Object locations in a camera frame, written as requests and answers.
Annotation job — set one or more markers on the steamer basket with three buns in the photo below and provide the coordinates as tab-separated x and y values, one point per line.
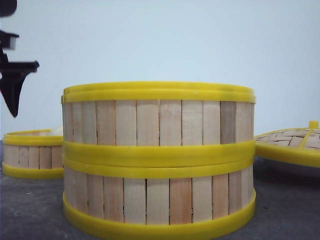
157	114

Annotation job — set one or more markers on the steamer basket with single bun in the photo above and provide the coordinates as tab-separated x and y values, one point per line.
33	154

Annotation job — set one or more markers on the woven bamboo steamer lid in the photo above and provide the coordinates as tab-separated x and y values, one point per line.
298	146

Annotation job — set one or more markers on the white plate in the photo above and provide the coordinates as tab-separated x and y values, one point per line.
291	168

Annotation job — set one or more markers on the bottom bamboo steamer basket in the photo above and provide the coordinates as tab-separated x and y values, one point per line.
157	197

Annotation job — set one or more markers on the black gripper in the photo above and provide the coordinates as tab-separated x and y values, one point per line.
13	73

